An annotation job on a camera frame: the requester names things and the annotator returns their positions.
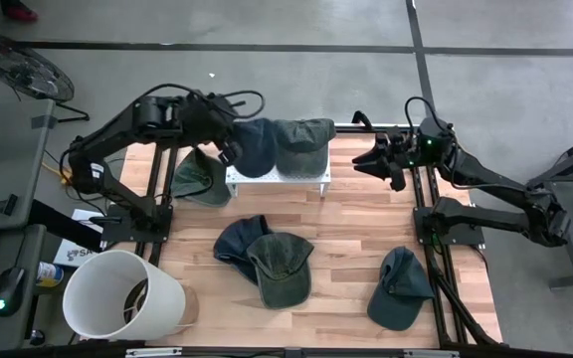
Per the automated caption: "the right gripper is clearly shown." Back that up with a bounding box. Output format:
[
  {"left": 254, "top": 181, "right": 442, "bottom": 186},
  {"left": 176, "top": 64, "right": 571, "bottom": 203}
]
[{"left": 351, "top": 125, "right": 420, "bottom": 194}]

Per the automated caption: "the navy blue baseball cap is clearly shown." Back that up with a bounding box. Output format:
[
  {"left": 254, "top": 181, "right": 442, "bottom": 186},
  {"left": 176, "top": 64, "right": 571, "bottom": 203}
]
[
  {"left": 230, "top": 117, "right": 281, "bottom": 179},
  {"left": 212, "top": 213, "right": 274, "bottom": 285}
]

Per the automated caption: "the dark green baseball cap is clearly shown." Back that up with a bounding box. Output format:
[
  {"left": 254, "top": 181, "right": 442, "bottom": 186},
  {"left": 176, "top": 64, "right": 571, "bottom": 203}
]
[{"left": 170, "top": 147, "right": 233, "bottom": 209}]

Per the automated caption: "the olive green baseball cap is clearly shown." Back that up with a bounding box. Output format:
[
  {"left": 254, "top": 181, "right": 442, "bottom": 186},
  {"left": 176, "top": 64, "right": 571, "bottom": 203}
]
[
  {"left": 246, "top": 230, "right": 316, "bottom": 309},
  {"left": 272, "top": 117, "right": 337, "bottom": 179}
]

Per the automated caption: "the dark teal baseball cap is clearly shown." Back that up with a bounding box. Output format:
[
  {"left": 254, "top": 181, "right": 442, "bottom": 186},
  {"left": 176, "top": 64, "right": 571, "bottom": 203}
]
[{"left": 365, "top": 245, "right": 436, "bottom": 333}]

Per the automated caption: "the white perforated metal rack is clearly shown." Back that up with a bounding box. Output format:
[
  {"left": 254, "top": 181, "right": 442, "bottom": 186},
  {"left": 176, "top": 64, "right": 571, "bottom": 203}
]
[{"left": 224, "top": 129, "right": 333, "bottom": 199}]

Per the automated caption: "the yellow power plug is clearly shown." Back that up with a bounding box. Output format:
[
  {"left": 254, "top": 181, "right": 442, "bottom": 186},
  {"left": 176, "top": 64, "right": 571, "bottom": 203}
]
[{"left": 41, "top": 161, "right": 74, "bottom": 186}]

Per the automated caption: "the white printed cardboard box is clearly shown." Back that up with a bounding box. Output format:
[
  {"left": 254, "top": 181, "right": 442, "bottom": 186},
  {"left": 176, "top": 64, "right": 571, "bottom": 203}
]
[{"left": 52, "top": 208, "right": 106, "bottom": 269}]

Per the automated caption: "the black slanted bar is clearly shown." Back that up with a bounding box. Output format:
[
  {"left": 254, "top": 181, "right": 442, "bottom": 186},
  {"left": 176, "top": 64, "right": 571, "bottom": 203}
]
[{"left": 28, "top": 198, "right": 106, "bottom": 253}]

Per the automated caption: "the grey tape strip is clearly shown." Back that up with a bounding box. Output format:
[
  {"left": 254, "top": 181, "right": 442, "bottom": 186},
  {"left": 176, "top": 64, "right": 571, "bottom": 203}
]
[{"left": 30, "top": 113, "right": 59, "bottom": 130}]

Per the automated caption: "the white lampshade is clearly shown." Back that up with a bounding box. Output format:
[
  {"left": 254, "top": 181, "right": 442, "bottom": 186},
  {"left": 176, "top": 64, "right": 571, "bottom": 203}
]
[{"left": 61, "top": 248, "right": 188, "bottom": 342}]

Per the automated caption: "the white and yellow can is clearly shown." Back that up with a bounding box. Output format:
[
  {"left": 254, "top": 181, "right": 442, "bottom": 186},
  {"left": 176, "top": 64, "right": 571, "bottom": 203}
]
[{"left": 35, "top": 261, "right": 65, "bottom": 289}]

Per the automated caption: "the black floor fan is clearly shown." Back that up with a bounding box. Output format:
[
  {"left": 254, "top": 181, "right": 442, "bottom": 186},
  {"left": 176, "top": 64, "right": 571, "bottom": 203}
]
[{"left": 0, "top": 24, "right": 92, "bottom": 124}]

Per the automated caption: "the black wedge block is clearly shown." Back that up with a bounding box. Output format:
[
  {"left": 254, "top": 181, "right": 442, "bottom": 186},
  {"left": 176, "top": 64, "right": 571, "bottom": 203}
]
[{"left": 0, "top": 193, "right": 19, "bottom": 216}]

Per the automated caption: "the person's red shoe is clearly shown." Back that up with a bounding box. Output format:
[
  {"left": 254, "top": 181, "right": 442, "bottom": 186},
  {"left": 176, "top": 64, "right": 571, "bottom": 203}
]
[{"left": 0, "top": 0, "right": 39, "bottom": 24}]

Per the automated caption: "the black computer mouse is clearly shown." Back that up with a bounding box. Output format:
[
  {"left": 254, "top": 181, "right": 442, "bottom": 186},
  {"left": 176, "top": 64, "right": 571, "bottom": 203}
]
[{"left": 0, "top": 267, "right": 27, "bottom": 318}]

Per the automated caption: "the black clamp handle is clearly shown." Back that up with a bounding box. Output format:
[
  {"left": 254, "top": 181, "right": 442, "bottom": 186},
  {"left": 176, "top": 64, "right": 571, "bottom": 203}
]
[{"left": 350, "top": 109, "right": 375, "bottom": 131}]

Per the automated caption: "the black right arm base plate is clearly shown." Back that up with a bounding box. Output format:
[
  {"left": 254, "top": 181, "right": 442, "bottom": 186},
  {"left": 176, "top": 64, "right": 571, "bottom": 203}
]
[{"left": 413, "top": 206, "right": 486, "bottom": 246}]

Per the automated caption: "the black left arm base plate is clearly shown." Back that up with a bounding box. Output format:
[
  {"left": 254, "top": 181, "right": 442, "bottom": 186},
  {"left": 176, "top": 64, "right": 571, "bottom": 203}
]
[{"left": 100, "top": 204, "right": 174, "bottom": 245}]

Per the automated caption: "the black aluminium extrusion frame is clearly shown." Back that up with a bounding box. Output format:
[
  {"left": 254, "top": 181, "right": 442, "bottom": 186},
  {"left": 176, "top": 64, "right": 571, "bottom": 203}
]
[{"left": 134, "top": 121, "right": 504, "bottom": 349}]

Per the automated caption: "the silver metal bracket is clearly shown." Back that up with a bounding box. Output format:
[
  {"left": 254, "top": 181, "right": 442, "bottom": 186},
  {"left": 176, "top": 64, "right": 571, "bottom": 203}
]
[
  {"left": 125, "top": 347, "right": 183, "bottom": 358},
  {"left": 403, "top": 349, "right": 460, "bottom": 358}
]

